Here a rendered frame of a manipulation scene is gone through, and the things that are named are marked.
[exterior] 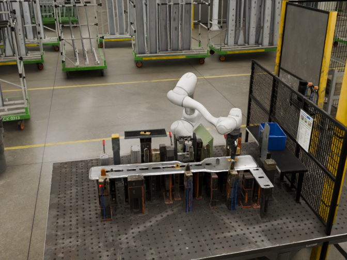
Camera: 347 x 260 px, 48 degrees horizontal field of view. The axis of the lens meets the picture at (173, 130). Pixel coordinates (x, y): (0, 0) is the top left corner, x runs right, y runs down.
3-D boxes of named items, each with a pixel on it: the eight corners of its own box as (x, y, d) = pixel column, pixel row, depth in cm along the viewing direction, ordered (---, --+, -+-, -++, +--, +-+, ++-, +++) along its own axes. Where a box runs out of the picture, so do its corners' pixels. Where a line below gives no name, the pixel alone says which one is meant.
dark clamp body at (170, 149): (164, 189, 342) (164, 150, 326) (163, 181, 354) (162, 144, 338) (177, 189, 343) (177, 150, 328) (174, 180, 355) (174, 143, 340)
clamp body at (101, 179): (99, 223, 299) (96, 182, 284) (100, 211, 313) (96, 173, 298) (113, 222, 301) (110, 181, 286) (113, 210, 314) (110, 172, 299)
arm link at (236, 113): (231, 123, 318) (224, 128, 308) (232, 105, 312) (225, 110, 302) (243, 126, 313) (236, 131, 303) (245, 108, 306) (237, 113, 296)
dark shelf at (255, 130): (281, 174, 307) (281, 171, 306) (245, 128, 388) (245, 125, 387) (307, 172, 310) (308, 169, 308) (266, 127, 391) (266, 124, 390)
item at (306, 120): (308, 154, 307) (313, 118, 294) (295, 142, 327) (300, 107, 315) (310, 153, 307) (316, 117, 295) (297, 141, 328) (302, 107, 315)
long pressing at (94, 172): (88, 182, 299) (88, 180, 298) (89, 167, 319) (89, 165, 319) (260, 168, 317) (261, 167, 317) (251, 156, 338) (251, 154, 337)
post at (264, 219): (261, 222, 300) (265, 190, 288) (256, 213, 310) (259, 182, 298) (269, 221, 301) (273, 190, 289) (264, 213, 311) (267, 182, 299)
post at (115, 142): (114, 183, 351) (110, 139, 333) (114, 179, 358) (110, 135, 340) (122, 182, 352) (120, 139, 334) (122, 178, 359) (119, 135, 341)
